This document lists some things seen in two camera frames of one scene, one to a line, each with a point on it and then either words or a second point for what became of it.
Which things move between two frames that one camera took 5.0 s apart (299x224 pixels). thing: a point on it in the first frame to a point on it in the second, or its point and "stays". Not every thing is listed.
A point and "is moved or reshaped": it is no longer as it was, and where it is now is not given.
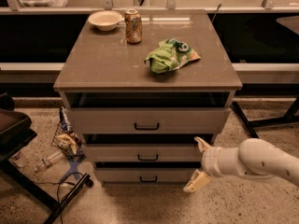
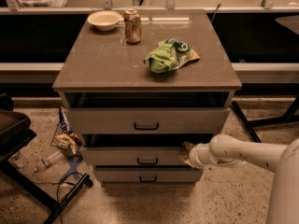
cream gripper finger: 198,180 to 186,161
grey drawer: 148,120 stays
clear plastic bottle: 49,161 stays
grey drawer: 141,153 is moved or reshaped
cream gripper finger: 202,145 to 188,146
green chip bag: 169,55 stays
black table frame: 289,117 stays
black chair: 15,128 stays
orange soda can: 134,26 stays
